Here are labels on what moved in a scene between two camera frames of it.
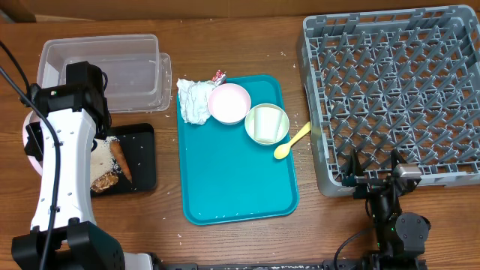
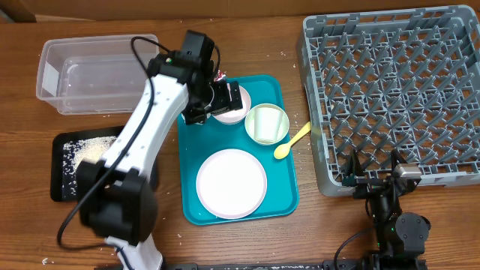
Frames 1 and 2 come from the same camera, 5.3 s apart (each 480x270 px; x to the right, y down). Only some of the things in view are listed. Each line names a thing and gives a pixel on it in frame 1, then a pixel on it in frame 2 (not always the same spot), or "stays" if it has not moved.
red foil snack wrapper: (221, 76) stays
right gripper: (367, 184) stays
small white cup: (267, 121) stays
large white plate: (34, 117) to (231, 184)
